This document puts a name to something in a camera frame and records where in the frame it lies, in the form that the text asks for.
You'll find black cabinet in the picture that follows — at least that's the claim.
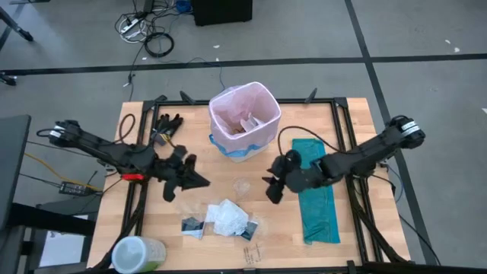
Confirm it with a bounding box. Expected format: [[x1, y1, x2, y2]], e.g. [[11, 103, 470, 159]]
[[191, 0, 253, 27]]

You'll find small black white wrapper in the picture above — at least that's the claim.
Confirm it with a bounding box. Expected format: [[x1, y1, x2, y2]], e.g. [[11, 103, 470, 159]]
[[180, 216, 206, 240]]

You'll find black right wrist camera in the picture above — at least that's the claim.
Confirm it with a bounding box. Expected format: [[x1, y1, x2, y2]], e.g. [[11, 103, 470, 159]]
[[282, 149, 303, 169]]

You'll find white green wipes canister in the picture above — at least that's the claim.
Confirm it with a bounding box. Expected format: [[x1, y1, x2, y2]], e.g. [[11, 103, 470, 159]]
[[111, 235, 167, 274]]

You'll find white paper scrap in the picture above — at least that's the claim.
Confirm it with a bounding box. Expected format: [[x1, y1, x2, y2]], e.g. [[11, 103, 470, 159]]
[[239, 112, 264, 133]]

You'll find pink trash bag blue drawstring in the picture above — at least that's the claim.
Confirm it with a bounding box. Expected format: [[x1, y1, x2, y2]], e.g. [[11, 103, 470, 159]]
[[208, 81, 282, 159]]

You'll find black tripod leg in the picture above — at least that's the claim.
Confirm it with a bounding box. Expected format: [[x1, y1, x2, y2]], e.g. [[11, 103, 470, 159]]
[[0, 6, 34, 42]]

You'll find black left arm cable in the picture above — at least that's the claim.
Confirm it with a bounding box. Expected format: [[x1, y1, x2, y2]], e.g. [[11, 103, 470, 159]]
[[118, 113, 137, 145]]

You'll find white board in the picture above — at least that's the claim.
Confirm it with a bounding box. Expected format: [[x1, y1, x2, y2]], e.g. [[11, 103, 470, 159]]
[[37, 228, 91, 269]]

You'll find black white printed wrapper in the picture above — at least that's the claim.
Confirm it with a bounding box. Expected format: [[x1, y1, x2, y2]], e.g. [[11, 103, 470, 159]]
[[240, 220, 259, 241]]

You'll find white plastic trash bin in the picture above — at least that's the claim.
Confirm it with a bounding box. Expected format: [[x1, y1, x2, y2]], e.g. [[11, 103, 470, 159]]
[[227, 141, 270, 164]]

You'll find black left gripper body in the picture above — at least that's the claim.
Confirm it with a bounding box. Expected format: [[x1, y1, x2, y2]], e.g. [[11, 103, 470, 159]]
[[151, 154, 198, 183]]

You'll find white paper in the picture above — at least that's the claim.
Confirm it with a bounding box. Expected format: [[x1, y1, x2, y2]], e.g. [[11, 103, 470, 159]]
[[205, 198, 250, 237]]

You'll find white power strip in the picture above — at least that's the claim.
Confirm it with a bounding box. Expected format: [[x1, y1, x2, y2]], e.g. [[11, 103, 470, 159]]
[[119, 17, 145, 37]]

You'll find dark grey desk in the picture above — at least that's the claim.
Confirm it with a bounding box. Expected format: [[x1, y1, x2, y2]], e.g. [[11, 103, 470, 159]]
[[0, 113, 32, 233]]

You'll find thin black floor cable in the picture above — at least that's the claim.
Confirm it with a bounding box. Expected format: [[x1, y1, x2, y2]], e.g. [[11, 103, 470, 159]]
[[122, 36, 142, 102]]

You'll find black caster foot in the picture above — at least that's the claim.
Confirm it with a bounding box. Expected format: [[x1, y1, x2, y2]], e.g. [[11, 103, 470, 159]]
[[0, 72, 18, 87]]

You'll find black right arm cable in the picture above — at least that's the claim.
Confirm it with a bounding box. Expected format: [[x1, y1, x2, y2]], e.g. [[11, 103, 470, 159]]
[[276, 125, 342, 158]]

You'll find thin blue cable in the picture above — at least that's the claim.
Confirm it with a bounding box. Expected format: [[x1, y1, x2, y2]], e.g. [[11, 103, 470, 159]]
[[163, 56, 226, 91]]

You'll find yellow cable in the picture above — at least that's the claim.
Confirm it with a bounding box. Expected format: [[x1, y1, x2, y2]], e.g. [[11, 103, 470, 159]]
[[24, 151, 104, 192]]

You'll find black glove yellow trim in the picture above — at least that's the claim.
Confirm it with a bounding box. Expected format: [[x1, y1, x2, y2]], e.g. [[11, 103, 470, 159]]
[[150, 113, 184, 148]]

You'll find black power adapter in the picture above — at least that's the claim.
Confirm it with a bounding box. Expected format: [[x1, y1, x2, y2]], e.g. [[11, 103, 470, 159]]
[[59, 181, 91, 196]]

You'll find teal trash bag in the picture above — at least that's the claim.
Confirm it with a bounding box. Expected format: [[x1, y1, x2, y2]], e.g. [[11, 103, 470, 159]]
[[291, 138, 342, 245]]

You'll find black coiled cable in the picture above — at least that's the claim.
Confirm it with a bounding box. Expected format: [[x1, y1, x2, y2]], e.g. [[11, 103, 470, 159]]
[[143, 32, 175, 59]]

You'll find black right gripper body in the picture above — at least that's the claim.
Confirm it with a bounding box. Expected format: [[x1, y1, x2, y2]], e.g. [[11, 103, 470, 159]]
[[269, 156, 325, 194]]

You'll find black desk beam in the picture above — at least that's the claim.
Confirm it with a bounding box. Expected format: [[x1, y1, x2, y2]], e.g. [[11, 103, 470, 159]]
[[6, 202, 97, 237]]

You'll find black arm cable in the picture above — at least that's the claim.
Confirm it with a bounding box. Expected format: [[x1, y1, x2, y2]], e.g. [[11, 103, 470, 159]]
[[118, 113, 137, 145], [276, 125, 342, 158]]

